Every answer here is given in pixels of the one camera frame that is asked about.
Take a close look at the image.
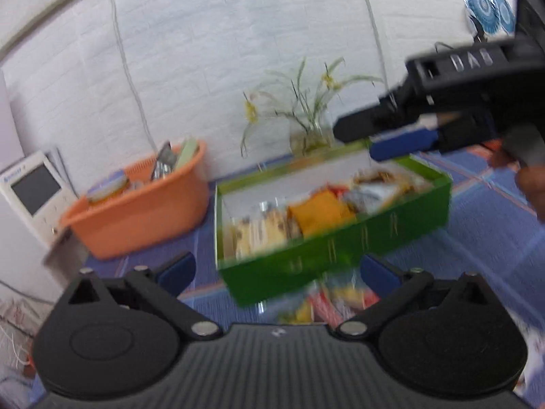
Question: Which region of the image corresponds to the white machine with screen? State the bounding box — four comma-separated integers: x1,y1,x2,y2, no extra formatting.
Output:
0,151,80,248

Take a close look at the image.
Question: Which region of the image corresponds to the yellow chip bag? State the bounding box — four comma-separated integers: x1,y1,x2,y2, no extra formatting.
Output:
277,297,316,325

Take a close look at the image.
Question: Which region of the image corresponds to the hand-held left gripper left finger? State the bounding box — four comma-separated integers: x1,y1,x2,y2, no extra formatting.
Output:
64,251,224,342

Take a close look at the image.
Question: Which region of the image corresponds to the person's right hand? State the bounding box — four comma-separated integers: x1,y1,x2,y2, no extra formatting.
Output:
489,123,545,223

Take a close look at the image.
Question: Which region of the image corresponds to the clear cake packet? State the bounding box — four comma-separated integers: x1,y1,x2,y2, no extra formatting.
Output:
229,208,291,261

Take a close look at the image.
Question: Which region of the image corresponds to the orange snack packet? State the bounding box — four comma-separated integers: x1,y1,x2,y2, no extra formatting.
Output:
287,190,357,240

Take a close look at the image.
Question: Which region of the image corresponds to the pale green item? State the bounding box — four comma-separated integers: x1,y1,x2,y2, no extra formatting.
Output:
174,138,200,170

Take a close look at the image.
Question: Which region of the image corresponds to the white water purifier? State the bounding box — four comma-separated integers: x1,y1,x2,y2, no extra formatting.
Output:
0,70,25,163

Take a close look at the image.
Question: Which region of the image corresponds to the blue round wall decoration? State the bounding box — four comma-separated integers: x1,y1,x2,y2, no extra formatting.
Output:
460,0,518,35

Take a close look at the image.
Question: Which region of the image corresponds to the orange plastic basin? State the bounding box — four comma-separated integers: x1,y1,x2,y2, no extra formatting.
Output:
60,138,209,261

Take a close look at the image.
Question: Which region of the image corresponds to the red snack packet yellow label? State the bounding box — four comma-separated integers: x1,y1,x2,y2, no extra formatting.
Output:
307,282,380,325

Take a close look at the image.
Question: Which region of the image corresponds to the white wall cable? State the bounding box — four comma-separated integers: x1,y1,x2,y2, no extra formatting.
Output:
106,0,156,151
354,0,389,91

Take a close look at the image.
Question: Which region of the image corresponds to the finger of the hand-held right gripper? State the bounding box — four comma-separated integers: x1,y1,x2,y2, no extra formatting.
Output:
369,130,440,163
332,80,427,143

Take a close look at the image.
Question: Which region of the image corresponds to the white snack packet dark print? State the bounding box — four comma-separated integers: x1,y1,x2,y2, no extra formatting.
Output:
342,185,399,215

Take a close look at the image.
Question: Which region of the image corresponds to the blue plaid tablecloth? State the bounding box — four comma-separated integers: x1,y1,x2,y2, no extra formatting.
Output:
83,138,545,405

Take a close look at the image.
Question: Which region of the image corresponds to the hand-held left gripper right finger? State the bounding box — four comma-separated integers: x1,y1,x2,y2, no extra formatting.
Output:
335,254,495,342

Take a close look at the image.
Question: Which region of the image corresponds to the green cardboard box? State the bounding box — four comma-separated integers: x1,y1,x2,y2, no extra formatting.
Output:
214,140,453,308

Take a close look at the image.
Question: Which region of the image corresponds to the glass vase with flowers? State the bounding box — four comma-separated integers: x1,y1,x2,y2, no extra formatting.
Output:
239,56,385,159

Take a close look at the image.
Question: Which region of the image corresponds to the metal utensil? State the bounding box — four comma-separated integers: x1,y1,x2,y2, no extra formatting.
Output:
150,141,178,181

